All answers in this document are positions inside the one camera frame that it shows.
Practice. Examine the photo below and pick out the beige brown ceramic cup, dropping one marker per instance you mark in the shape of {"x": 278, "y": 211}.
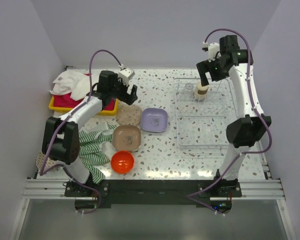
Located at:
{"x": 200, "y": 92}

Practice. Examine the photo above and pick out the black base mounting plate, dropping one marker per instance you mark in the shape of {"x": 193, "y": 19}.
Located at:
{"x": 201, "y": 193}

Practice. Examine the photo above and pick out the green striped cloth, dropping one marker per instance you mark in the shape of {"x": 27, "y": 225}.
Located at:
{"x": 91, "y": 144}

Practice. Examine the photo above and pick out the patterned ceramic bowl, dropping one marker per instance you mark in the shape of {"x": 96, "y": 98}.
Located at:
{"x": 40, "y": 159}

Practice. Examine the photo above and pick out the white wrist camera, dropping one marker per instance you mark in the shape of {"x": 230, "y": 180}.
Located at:
{"x": 125, "y": 74}
{"x": 213, "y": 50}

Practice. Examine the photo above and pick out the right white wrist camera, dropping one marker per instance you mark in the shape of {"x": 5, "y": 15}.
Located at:
{"x": 213, "y": 50}

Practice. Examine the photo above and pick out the clear brown glass plate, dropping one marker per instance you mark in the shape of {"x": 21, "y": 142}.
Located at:
{"x": 129, "y": 115}

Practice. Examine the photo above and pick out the aluminium frame rail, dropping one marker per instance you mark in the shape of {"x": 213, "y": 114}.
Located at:
{"x": 44, "y": 189}

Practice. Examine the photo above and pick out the yellow plastic tray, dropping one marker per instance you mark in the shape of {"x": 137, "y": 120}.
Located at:
{"x": 60, "y": 107}

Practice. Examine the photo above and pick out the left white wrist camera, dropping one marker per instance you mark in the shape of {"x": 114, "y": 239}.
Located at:
{"x": 125, "y": 74}

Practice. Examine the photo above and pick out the clear glass cup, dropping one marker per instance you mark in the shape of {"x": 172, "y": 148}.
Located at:
{"x": 188, "y": 88}

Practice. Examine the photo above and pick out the white towel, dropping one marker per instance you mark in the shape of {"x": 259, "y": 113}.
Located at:
{"x": 71, "y": 82}

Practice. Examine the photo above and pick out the purple square plate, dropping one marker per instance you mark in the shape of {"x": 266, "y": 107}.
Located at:
{"x": 154, "y": 120}

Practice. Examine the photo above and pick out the magenta cloth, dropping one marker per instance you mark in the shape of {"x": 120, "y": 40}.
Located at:
{"x": 70, "y": 88}

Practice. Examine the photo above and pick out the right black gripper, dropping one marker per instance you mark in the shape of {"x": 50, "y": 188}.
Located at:
{"x": 205, "y": 66}

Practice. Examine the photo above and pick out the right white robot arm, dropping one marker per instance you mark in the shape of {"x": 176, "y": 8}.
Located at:
{"x": 251, "y": 123}

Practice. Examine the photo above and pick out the orange plastic bowl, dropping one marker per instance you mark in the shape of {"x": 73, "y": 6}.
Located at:
{"x": 122, "y": 162}

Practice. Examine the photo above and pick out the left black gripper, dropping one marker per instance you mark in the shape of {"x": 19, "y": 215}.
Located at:
{"x": 128, "y": 98}

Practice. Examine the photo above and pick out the brown square plate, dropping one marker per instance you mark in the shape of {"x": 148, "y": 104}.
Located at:
{"x": 126, "y": 138}

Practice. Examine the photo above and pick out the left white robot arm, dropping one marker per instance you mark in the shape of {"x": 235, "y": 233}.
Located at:
{"x": 61, "y": 141}

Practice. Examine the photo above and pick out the white wire dish rack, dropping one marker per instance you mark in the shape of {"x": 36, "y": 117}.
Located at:
{"x": 202, "y": 124}

